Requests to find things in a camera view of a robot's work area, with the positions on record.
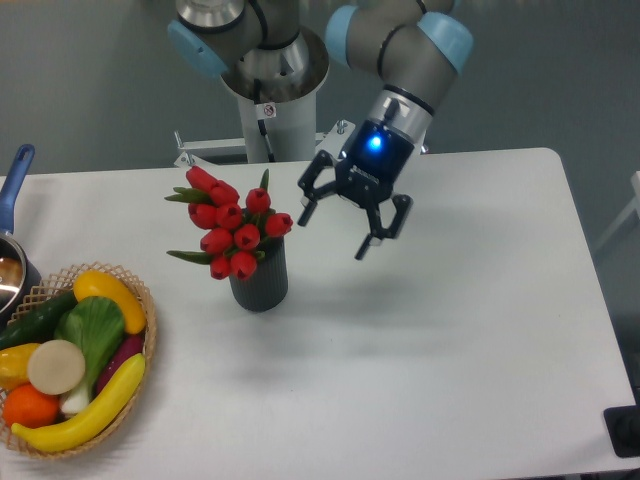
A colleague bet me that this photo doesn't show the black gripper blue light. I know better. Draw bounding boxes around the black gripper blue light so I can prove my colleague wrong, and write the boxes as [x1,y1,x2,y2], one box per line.
[296,118,415,261]

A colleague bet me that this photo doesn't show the red tulip bouquet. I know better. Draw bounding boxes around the red tulip bouquet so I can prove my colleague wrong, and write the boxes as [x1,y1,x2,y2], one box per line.
[165,166,293,280]

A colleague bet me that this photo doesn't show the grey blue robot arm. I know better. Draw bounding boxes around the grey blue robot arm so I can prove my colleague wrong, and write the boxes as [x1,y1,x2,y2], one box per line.
[167,1,474,246]

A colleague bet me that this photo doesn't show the dark grey ribbed vase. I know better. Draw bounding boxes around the dark grey ribbed vase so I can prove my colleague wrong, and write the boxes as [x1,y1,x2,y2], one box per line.
[230,239,289,312]

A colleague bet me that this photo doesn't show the purple sweet potato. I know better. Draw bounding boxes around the purple sweet potato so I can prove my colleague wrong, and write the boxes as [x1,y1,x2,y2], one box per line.
[94,335,144,395]

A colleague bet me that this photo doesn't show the short yellow squash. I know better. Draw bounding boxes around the short yellow squash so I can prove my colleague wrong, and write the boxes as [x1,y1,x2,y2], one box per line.
[72,270,147,335]

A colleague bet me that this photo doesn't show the green bok choy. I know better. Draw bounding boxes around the green bok choy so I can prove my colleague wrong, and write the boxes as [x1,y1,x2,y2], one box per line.
[54,296,124,418]

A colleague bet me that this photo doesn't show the woven wicker basket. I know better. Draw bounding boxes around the woven wicker basket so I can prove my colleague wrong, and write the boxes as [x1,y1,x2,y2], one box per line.
[1,262,157,459]

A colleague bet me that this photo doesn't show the dark green cucumber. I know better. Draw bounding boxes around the dark green cucumber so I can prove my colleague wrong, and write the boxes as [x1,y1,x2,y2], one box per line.
[1,291,77,350]

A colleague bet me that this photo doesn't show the beige round slice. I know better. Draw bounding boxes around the beige round slice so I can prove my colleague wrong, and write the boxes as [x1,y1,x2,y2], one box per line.
[27,340,85,395]

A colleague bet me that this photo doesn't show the black device at edge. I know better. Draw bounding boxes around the black device at edge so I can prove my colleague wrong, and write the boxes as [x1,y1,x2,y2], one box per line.
[603,405,639,458]

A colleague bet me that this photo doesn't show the long yellow squash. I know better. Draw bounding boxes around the long yellow squash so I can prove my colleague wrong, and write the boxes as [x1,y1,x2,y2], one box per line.
[11,353,146,453]

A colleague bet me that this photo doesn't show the yellow bell pepper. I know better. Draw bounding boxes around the yellow bell pepper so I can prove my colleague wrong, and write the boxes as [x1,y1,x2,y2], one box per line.
[0,343,40,391]

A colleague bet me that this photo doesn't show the orange fruit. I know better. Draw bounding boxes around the orange fruit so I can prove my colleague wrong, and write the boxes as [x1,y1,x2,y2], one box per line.
[2,384,59,428]

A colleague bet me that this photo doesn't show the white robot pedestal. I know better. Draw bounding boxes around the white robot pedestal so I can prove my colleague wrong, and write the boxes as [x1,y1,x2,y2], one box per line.
[174,27,355,166]

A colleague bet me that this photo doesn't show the black cable on pedestal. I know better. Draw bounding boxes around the black cable on pedestal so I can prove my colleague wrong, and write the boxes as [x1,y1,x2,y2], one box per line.
[252,78,277,163]

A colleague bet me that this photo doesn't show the white furniture frame right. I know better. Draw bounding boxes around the white furniture frame right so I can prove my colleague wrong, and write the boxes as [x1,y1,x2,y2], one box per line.
[592,171,639,260]

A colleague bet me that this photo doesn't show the blue handled saucepan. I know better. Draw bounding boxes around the blue handled saucepan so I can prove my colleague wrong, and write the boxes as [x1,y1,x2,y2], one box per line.
[1,144,41,329]

